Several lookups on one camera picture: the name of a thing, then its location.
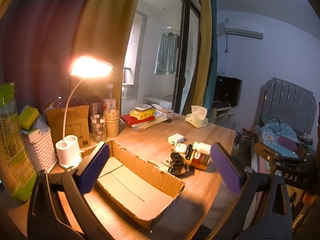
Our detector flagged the cardboard box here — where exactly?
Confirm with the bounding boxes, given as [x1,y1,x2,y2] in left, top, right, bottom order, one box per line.
[97,140,185,230]

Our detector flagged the white pill bottle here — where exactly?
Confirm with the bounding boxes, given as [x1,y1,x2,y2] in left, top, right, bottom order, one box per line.
[193,141,211,155]

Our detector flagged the orange tin can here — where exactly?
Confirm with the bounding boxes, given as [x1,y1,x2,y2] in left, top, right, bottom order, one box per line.
[187,151,210,171]

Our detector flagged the wristwatch with black strap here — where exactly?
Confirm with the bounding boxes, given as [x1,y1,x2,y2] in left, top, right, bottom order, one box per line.
[168,152,189,177]

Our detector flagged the white power adapter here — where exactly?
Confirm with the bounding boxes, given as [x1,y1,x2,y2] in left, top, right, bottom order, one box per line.
[168,133,184,146]

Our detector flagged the white earbuds case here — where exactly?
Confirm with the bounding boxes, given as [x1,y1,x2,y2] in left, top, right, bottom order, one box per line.
[175,143,188,154]

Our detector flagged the white desk lamp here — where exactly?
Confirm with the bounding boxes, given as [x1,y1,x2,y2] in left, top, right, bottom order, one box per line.
[55,56,113,169]

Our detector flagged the white perforated plastic basket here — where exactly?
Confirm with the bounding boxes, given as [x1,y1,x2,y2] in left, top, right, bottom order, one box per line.
[22,129,57,173]

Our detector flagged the floral glass jar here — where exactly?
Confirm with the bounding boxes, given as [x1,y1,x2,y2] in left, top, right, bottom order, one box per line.
[91,114,107,142]

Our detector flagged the brown lamp packaging box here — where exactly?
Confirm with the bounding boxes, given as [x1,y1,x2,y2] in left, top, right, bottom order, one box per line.
[46,105,90,148]

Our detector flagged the grey headboard bed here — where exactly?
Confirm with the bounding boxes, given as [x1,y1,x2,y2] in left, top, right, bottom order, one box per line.
[252,77,318,160]

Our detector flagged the stack of paper cups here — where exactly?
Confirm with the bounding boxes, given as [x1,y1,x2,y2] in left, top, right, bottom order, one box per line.
[104,109,120,138]

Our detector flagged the stainless steel thermos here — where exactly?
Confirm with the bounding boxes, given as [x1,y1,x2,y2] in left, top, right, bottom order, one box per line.
[88,101,103,124]

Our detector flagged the clear plastic water bottle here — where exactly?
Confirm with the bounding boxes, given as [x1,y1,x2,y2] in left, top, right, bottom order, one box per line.
[103,84,117,111]

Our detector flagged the yellow wet wipes pack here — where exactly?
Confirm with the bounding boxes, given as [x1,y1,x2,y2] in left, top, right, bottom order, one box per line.
[129,108,155,120]

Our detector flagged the grey case on wipes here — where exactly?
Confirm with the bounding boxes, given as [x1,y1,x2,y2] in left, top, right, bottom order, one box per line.
[135,104,152,111]

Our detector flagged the black television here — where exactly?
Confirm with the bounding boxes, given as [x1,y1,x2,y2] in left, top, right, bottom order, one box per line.
[213,75,242,107]

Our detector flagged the tissue pack with tissue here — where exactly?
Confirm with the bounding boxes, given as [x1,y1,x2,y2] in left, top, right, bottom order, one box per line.
[185,105,208,128]

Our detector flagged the white small boxes pile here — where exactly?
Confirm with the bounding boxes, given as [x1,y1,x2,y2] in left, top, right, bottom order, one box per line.
[151,103,174,118]

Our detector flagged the yellow curtain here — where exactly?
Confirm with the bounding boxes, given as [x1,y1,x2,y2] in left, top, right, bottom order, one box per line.
[72,0,139,108]

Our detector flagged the hanging grey clothes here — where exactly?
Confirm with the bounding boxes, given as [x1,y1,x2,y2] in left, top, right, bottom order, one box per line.
[154,33,180,75]

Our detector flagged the white air conditioner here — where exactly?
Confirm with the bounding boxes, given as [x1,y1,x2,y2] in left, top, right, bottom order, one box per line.
[217,20,265,40]

